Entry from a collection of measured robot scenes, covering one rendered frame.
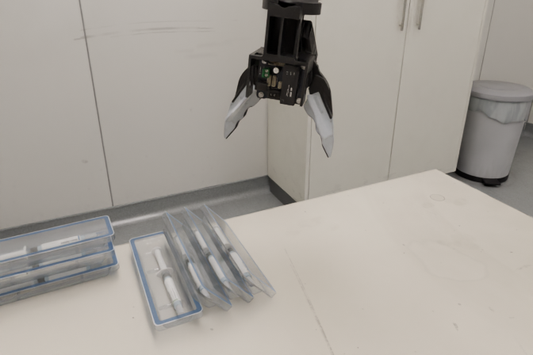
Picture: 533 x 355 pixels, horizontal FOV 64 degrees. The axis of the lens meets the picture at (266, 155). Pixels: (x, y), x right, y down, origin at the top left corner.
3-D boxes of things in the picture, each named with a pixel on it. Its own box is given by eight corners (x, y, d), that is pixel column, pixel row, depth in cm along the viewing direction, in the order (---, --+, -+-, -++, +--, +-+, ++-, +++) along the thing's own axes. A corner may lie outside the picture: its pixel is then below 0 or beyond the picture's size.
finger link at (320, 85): (310, 128, 57) (279, 72, 55) (312, 124, 59) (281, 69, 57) (341, 114, 55) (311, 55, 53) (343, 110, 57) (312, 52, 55)
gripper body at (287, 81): (242, 102, 52) (251, -2, 47) (258, 86, 59) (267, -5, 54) (304, 112, 50) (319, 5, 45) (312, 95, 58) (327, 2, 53)
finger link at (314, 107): (324, 170, 54) (290, 108, 52) (328, 154, 60) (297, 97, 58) (347, 162, 53) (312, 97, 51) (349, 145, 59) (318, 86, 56)
